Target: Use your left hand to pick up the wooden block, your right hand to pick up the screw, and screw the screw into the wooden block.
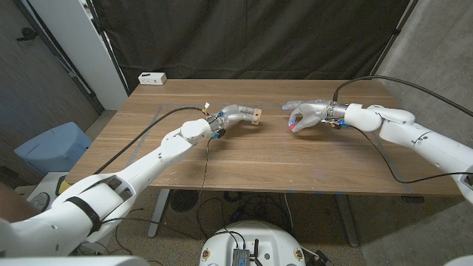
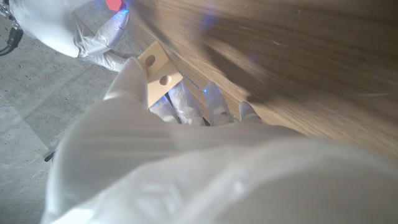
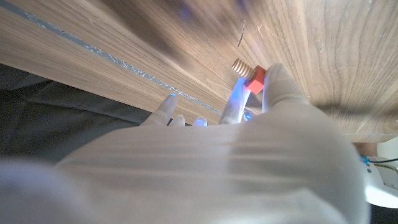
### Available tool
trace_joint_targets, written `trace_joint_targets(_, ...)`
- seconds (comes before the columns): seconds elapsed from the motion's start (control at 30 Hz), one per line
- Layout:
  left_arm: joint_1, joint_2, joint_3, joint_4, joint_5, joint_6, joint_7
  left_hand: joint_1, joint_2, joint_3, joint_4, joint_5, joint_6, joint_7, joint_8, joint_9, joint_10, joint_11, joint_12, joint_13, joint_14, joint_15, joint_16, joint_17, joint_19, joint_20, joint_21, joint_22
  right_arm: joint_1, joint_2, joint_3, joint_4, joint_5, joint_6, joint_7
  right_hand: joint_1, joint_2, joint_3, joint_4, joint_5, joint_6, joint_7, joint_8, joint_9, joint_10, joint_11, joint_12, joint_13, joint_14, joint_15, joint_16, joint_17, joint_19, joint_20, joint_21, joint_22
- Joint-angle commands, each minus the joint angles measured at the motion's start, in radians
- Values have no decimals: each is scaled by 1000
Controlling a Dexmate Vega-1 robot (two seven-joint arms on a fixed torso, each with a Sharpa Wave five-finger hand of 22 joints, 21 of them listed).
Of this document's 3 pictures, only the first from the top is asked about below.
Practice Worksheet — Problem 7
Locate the grey sneaker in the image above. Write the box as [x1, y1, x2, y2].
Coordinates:
[28, 191, 51, 211]

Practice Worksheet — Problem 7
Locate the thin black right wrist wire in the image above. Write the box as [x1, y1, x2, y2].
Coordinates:
[358, 125, 461, 185]

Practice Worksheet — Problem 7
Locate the thin black wrist wire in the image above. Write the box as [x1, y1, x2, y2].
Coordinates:
[358, 125, 461, 185]
[199, 137, 211, 195]

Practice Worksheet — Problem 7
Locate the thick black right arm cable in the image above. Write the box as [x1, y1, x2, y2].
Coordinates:
[332, 75, 473, 117]

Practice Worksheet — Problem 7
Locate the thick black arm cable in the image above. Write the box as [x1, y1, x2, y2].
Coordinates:
[92, 106, 207, 175]
[332, 75, 473, 117]

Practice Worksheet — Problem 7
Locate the black backdrop curtain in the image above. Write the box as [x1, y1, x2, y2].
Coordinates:
[90, 0, 421, 92]

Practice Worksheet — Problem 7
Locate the person's bare leg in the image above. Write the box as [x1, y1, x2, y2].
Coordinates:
[0, 183, 34, 222]

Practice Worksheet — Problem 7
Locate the round black floor fan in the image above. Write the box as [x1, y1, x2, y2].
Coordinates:
[170, 189, 199, 213]

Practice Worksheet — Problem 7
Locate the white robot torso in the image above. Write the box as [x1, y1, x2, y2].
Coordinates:
[199, 220, 307, 266]

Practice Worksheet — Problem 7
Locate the grey device on torso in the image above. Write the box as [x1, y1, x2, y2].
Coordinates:
[231, 248, 251, 266]

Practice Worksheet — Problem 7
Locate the grey table leg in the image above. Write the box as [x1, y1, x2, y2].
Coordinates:
[334, 194, 360, 248]

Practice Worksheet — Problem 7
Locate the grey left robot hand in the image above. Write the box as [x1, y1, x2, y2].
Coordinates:
[206, 103, 256, 132]

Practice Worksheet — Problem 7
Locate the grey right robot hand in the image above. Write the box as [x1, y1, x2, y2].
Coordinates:
[282, 98, 333, 134]

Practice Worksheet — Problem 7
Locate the black floor cable tangle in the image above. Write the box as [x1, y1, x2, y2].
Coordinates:
[195, 190, 296, 237]

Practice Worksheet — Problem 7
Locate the white table leg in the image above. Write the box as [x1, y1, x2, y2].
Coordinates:
[147, 188, 171, 239]

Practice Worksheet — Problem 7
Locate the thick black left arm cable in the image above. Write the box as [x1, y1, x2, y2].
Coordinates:
[92, 106, 207, 175]

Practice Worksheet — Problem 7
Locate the black door handle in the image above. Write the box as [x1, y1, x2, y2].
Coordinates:
[16, 27, 39, 41]

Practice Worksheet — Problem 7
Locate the white cabinet panel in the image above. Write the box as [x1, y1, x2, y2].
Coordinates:
[27, 0, 129, 111]

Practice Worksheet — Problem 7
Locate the thin black left wrist wire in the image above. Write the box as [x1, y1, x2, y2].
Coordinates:
[199, 137, 211, 195]

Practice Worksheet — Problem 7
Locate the blue plastic bin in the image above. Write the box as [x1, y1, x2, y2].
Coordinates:
[13, 121, 92, 177]

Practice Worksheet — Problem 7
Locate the white power strip box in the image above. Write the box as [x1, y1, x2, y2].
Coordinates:
[137, 72, 168, 86]

